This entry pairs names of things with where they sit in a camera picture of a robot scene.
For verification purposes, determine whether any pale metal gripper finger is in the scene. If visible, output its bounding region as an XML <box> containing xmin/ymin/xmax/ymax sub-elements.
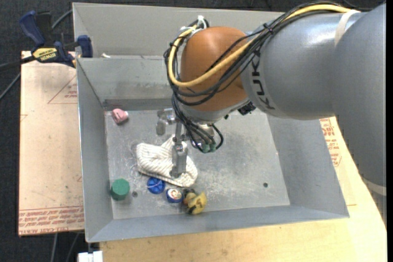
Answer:
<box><xmin>155</xmin><ymin>108</ymin><xmax>176</xmax><ymax>136</ymax></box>
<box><xmin>170</xmin><ymin>137</ymin><xmax>189</xmax><ymax>179</ymax></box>

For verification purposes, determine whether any white knitted cloth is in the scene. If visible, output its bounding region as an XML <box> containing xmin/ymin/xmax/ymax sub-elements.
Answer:
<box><xmin>135</xmin><ymin>136</ymin><xmax>199</xmax><ymax>188</ymax></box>

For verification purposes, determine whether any blue round cap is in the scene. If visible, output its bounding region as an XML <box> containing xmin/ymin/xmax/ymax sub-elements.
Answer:
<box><xmin>146</xmin><ymin>176</ymin><xmax>166</xmax><ymax>195</ymax></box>

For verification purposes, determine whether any blue and white round badge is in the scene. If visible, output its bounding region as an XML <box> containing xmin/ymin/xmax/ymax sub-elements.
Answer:
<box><xmin>166</xmin><ymin>188</ymin><xmax>184</xmax><ymax>204</ymax></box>

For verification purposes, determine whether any small pink toy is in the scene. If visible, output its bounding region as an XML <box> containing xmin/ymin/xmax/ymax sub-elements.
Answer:
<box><xmin>111</xmin><ymin>108</ymin><xmax>130</xmax><ymax>125</ymax></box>

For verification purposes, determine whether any yellow toy duck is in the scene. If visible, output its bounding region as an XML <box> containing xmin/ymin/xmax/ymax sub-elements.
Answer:
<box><xmin>183</xmin><ymin>189</ymin><xmax>208</xmax><ymax>215</ymax></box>

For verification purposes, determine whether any grey metal bin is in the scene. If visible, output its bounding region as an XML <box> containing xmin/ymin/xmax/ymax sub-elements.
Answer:
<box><xmin>72</xmin><ymin>2</ymin><xmax>350</xmax><ymax>244</ymax></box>

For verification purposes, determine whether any green hexagonal block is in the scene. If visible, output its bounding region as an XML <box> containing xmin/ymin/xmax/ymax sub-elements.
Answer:
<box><xmin>110</xmin><ymin>178</ymin><xmax>131</xmax><ymax>201</ymax></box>

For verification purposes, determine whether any brown cardboard board, red print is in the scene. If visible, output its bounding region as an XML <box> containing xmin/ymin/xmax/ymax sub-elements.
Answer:
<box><xmin>18</xmin><ymin>50</ymin><xmax>359</xmax><ymax>237</ymax></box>

